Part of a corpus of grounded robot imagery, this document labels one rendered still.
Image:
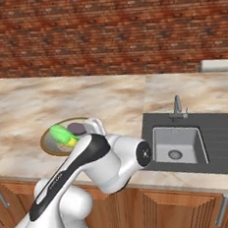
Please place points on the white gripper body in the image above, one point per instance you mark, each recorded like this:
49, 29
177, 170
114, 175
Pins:
94, 126

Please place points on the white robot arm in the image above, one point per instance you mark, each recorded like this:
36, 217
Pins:
104, 166

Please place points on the dark purple eggplant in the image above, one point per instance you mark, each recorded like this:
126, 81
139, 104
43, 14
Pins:
76, 128

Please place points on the green and yellow corn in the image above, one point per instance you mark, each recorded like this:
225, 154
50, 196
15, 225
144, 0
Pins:
60, 134

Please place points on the dark grey sink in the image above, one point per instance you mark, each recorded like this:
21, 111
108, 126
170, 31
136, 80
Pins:
217, 142

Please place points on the grey metal tap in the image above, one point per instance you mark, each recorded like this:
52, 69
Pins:
177, 108

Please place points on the white paper towel roll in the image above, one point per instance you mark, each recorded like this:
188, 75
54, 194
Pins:
215, 65

